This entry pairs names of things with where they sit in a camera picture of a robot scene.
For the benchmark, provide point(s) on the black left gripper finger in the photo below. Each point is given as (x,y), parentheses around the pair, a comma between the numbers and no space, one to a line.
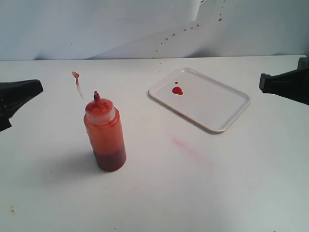
(14,95)
(4,122)

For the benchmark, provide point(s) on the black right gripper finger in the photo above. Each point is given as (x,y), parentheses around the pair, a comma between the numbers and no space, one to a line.
(293,85)

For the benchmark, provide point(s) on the red sauce squeeze bottle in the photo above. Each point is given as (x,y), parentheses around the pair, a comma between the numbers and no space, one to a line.
(104,129)

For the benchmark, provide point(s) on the white rectangular tray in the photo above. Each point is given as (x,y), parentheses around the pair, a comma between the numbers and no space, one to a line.
(205,102)

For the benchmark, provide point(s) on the red sauce blob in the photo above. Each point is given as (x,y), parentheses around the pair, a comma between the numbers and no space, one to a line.
(177,89)

